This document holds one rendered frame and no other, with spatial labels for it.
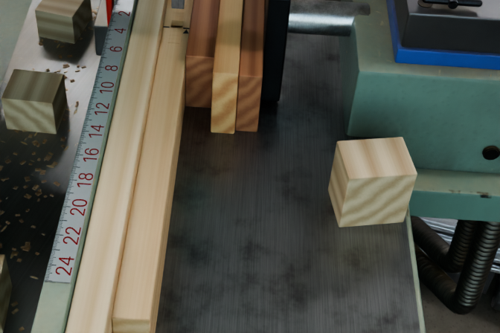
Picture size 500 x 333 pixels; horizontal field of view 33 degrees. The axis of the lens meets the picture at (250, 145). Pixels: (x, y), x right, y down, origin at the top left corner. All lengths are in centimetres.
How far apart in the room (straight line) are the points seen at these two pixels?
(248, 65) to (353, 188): 12
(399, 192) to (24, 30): 46
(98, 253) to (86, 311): 4
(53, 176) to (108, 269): 26
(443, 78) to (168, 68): 18
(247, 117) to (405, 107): 11
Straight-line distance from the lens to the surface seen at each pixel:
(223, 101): 57
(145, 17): 61
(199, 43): 59
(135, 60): 57
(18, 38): 85
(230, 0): 62
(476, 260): 80
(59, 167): 71
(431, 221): 148
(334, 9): 61
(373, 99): 58
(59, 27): 83
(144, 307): 45
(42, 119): 73
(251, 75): 56
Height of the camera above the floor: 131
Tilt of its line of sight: 45 degrees down
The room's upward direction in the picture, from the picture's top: 5 degrees clockwise
